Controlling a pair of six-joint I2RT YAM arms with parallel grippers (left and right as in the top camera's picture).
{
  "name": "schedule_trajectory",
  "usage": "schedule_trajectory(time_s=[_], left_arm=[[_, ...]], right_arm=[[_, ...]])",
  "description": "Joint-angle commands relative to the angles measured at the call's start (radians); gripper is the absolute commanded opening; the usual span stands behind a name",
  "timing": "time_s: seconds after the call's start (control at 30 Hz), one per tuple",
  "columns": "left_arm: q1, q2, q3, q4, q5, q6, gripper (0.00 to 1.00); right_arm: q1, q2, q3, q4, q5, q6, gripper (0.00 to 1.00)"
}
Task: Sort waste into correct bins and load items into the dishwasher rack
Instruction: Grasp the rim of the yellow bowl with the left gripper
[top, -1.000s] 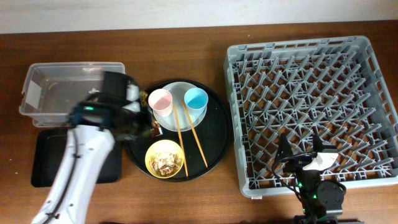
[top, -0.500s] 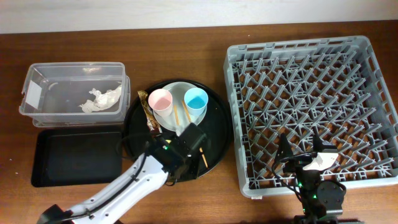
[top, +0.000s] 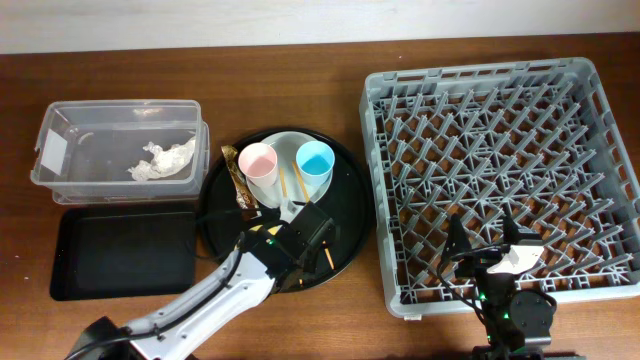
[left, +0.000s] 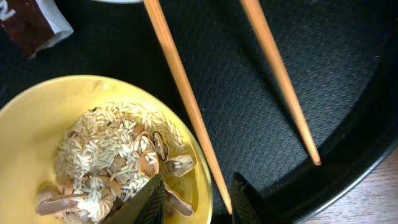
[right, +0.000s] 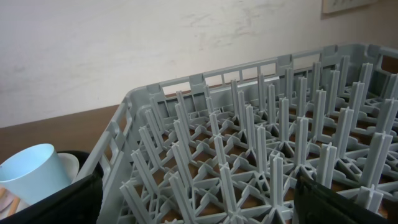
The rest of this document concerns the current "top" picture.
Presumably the brown gold snack wrapper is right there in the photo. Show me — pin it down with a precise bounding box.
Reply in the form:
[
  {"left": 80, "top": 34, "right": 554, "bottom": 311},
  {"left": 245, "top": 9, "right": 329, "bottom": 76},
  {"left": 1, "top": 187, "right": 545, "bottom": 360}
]
[{"left": 221, "top": 145, "right": 258, "bottom": 209}]

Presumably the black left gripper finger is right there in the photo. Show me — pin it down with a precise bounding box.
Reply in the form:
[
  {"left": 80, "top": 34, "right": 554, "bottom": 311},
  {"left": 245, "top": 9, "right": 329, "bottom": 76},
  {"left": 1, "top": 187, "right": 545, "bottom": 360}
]
[
  {"left": 272, "top": 269, "right": 304, "bottom": 293},
  {"left": 302, "top": 237, "right": 332, "bottom": 273}
]

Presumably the clear plastic bin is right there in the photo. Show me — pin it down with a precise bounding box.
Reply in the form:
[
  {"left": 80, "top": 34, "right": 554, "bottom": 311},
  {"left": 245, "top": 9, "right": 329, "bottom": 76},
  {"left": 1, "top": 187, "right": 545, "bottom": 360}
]
[{"left": 30, "top": 99, "right": 210, "bottom": 205}]

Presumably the wooden chopstick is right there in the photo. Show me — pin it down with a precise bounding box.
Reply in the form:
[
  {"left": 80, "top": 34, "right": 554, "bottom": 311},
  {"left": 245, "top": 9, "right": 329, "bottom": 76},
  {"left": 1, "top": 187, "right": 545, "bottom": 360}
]
[
  {"left": 292, "top": 160, "right": 335, "bottom": 270},
  {"left": 279, "top": 167, "right": 304, "bottom": 286}
]

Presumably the white wrapper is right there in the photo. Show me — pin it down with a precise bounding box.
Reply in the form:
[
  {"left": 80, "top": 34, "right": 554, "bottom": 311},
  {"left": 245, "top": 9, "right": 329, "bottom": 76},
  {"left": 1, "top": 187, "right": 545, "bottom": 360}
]
[{"left": 127, "top": 136, "right": 196, "bottom": 182}]

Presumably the black round tray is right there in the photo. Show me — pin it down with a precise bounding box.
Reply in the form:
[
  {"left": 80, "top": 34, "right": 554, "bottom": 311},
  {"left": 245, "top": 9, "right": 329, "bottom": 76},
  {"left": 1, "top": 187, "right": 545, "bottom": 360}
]
[{"left": 198, "top": 127, "right": 375, "bottom": 288}]

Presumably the grey dishwasher rack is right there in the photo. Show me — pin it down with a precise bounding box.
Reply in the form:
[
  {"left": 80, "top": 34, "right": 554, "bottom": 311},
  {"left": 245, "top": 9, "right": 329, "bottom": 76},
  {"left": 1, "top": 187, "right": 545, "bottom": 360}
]
[{"left": 359, "top": 57, "right": 639, "bottom": 320}]

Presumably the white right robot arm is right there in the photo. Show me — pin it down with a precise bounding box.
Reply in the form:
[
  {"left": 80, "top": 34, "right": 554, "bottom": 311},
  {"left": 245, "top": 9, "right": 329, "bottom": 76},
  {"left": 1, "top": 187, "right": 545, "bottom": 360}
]
[{"left": 436, "top": 214, "right": 557, "bottom": 360}]

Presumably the grey plate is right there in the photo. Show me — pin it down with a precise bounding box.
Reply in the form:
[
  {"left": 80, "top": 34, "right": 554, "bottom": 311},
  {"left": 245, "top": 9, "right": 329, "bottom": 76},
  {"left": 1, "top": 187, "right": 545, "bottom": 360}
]
[{"left": 245, "top": 131, "right": 333, "bottom": 208}]

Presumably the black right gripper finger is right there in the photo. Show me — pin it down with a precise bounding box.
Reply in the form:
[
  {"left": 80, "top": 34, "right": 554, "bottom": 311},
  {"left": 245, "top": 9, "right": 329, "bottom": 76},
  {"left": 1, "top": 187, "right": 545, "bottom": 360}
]
[
  {"left": 503, "top": 215, "right": 540, "bottom": 245},
  {"left": 442, "top": 214, "right": 472, "bottom": 261}
]

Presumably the blue cup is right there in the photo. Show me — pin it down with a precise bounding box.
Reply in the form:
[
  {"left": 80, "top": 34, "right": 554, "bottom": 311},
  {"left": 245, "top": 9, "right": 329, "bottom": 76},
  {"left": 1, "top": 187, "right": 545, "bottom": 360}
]
[{"left": 295, "top": 141, "right": 335, "bottom": 186}]

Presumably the pink cup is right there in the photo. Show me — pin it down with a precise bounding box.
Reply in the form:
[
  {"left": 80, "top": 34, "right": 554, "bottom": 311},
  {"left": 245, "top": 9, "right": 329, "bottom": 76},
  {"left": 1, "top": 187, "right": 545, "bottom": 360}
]
[{"left": 238, "top": 143, "right": 278, "bottom": 188}]

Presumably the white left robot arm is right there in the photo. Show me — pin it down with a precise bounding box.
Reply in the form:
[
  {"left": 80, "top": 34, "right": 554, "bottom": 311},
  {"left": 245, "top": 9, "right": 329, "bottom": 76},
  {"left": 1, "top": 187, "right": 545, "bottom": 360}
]
[{"left": 67, "top": 220, "right": 340, "bottom": 359}]

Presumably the black rectangular tray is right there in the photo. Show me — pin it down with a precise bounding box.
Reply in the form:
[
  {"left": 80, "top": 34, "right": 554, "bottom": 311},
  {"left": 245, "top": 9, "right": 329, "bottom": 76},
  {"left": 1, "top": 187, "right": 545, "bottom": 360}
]
[{"left": 49, "top": 203, "right": 196, "bottom": 301}]

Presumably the yellow bowl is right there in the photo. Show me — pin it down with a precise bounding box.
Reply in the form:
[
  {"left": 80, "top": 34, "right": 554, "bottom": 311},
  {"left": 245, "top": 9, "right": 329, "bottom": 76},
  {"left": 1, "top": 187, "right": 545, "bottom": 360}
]
[{"left": 247, "top": 225, "right": 281, "bottom": 238}]

